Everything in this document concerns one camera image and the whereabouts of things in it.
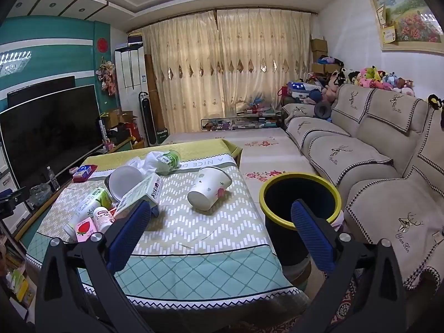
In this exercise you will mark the small blue white box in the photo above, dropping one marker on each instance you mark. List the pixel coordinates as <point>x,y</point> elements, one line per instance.
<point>85,171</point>

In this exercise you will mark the white tissue paper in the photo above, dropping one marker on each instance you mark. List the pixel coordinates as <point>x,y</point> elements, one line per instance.
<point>147,163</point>

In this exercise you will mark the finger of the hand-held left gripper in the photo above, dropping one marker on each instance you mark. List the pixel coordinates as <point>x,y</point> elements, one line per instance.
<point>14,199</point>

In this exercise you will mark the glass ashtray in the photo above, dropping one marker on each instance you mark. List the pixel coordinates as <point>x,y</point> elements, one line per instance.
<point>40,192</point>

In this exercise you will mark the black yellow plush toy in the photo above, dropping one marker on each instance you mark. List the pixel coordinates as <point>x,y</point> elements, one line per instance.
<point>435,101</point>

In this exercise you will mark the black flat television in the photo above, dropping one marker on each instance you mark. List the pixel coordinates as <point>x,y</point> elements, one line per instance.
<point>48,138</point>

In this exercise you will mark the cream embroidered curtain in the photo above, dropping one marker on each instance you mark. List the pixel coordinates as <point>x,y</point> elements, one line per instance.
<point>225,69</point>

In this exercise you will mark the green yellow patterned tablecloth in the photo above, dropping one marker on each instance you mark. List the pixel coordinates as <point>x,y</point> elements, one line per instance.
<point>201,239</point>

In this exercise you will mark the white paper cup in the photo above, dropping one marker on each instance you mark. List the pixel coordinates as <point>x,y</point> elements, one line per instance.
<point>208,189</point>

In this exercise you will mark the framed flower painting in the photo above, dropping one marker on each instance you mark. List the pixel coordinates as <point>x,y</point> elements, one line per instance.
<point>409,14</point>

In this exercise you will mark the pink strawberry drink carton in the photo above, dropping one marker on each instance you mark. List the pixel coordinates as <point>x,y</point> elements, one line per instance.
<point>85,229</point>

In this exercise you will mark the red round wall ornament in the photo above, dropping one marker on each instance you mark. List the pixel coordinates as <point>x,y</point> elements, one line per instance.
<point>101,44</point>

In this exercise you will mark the clear water bottle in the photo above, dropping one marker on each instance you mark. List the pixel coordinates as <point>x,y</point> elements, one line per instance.
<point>52,180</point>

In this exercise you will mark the artificial flower wall decoration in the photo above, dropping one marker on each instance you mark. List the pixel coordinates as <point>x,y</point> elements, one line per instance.
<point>107,76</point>

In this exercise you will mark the blue star print bag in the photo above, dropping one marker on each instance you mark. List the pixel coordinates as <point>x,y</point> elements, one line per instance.
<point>300,86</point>

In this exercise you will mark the white green paper box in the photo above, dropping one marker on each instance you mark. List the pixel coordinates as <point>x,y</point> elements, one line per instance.
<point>142,190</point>

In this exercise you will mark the open cardboard boxes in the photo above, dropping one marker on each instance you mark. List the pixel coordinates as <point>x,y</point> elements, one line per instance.
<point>118,118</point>

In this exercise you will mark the low glass table with books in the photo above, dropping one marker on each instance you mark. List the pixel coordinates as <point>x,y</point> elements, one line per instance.
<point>239,123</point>

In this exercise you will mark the dark blue bin yellow rim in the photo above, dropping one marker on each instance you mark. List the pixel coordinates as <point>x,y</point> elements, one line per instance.
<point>277,242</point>

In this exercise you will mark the pile of plush toys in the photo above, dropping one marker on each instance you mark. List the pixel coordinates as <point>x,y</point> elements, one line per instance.
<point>371,78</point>

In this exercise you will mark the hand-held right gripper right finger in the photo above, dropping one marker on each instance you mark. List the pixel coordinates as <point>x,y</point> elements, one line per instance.
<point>312,236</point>

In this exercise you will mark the white can red label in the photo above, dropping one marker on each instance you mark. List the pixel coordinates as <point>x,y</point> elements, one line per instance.
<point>103,218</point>

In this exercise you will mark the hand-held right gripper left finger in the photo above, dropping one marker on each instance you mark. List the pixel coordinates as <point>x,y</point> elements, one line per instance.
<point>130,236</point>

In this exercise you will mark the white standing air conditioner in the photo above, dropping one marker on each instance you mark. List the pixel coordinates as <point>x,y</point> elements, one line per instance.
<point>130,73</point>

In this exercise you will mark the white bottle green label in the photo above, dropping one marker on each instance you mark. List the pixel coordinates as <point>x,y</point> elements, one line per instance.
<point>88,208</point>

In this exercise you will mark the beige sofa with deer covers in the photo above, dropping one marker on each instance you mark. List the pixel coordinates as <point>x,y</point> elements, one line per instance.
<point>364,135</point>

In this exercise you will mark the black tower fan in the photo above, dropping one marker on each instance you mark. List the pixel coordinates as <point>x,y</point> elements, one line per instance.
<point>147,121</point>

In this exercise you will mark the stack of cardboard boxes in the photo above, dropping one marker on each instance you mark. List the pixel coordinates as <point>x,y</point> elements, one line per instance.
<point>319,47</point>

